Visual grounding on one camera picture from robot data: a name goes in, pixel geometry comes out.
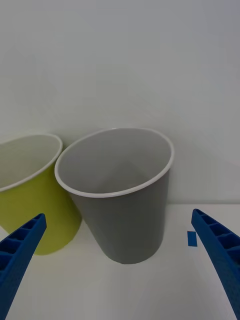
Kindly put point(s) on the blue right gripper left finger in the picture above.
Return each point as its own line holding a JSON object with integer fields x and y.
{"x": 17, "y": 252}

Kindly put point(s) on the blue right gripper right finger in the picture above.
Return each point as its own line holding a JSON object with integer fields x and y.
{"x": 222, "y": 255}

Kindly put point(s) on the yellow-green plastic bin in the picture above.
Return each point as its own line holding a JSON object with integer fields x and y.
{"x": 45, "y": 207}

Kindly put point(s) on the grey plastic bin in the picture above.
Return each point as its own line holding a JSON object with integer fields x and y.
{"x": 130, "y": 225}

